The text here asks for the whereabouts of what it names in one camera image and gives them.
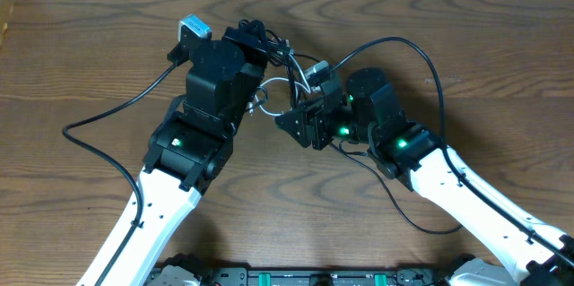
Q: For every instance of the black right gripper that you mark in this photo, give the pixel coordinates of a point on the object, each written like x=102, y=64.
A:
x=303, y=137

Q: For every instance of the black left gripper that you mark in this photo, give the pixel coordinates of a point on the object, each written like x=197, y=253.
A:
x=254, y=53

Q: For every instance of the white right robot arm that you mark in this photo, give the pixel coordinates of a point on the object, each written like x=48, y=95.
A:
x=365, y=109

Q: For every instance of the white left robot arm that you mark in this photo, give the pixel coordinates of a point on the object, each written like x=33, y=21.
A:
x=189, y=148

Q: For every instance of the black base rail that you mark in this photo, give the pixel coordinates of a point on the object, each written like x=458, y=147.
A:
x=190, y=270

